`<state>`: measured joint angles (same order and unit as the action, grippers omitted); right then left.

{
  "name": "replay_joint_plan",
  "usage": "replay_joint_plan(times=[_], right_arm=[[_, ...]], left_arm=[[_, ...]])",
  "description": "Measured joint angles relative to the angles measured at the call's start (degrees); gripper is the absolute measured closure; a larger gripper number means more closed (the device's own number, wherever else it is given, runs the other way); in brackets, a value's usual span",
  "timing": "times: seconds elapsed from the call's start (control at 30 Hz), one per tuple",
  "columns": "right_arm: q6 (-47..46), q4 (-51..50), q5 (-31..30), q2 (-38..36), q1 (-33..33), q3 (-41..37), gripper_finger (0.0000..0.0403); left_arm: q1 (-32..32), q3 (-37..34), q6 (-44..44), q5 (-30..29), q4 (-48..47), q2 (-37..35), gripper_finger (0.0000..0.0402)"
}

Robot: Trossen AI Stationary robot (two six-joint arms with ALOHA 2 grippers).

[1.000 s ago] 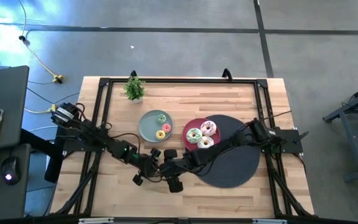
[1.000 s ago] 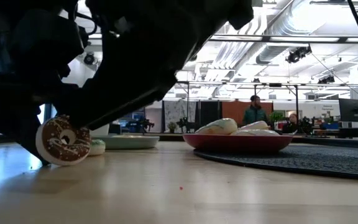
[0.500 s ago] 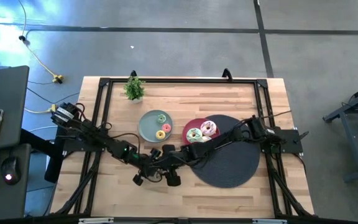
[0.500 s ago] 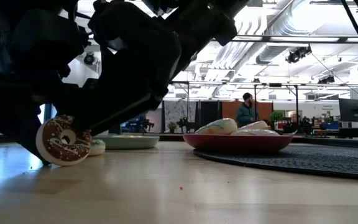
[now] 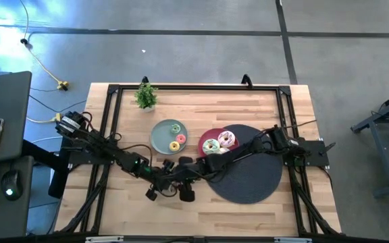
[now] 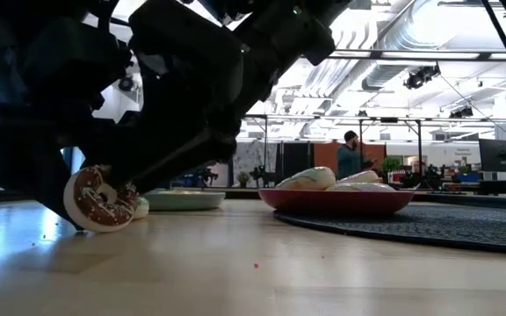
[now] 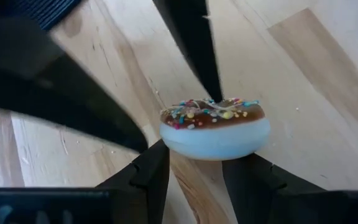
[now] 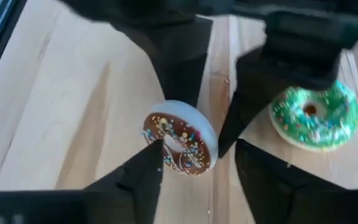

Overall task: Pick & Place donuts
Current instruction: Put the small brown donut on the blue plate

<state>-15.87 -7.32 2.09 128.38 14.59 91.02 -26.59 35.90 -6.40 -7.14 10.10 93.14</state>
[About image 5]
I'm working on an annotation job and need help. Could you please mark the teal donut black drizzle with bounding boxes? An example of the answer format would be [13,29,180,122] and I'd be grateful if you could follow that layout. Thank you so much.
[202,138,222,156]

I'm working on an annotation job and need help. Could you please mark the lilac donut black drizzle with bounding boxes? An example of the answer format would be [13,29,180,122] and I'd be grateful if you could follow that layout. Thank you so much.
[217,130,236,149]

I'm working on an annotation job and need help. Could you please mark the teal round plate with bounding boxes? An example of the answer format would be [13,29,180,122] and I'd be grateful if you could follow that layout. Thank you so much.
[150,119,189,156]

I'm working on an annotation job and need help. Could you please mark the red round plate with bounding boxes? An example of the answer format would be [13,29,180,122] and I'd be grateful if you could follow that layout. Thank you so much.
[197,128,240,158]

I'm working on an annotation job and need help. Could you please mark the black round woven placemat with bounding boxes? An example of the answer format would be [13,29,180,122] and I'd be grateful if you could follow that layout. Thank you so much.
[207,124,284,205]

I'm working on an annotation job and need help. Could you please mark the small potted green plant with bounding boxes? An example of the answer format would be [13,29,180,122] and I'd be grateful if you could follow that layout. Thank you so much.
[133,82,159,114]

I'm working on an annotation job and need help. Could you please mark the black computer mouse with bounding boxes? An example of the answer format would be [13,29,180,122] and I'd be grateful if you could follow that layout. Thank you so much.
[1,169,24,202]

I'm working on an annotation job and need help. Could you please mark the grey desk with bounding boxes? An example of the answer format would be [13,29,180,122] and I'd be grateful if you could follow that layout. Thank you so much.
[0,70,35,239]

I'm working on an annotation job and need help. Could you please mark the dark grey metal cart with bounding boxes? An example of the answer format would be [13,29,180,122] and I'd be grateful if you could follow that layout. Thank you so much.
[351,86,389,198]

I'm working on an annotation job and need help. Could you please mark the black aluminium table frame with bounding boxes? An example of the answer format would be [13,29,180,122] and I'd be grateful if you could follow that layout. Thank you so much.
[54,82,342,237]

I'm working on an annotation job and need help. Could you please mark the black table-level camera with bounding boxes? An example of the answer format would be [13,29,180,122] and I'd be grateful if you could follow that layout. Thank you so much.
[240,74,253,89]

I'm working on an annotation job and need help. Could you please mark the yellow plug with cord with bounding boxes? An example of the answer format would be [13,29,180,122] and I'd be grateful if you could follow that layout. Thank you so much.
[26,113,63,124]

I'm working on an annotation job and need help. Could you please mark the yellow extension cord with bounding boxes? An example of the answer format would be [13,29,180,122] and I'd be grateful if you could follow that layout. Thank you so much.
[18,0,70,92]

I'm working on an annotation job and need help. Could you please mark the thin black floor cable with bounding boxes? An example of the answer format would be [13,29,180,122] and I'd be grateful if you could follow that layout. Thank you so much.
[28,95,87,114]

